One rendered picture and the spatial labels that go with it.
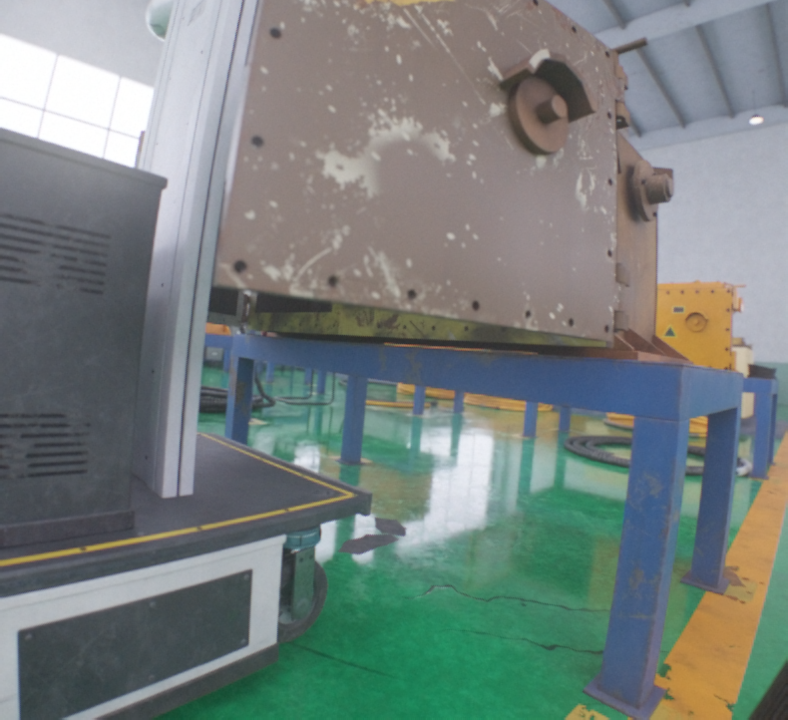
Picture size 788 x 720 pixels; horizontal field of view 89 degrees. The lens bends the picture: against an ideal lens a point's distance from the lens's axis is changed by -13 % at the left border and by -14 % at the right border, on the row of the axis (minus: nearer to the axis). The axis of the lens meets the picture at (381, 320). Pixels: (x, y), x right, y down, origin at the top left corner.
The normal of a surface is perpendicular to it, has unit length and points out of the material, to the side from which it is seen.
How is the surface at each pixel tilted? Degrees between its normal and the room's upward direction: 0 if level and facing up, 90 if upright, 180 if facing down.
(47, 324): 90
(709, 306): 90
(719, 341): 90
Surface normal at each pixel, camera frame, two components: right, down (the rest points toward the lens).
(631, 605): -0.75, -0.11
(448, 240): 0.51, -0.01
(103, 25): 0.68, 0.01
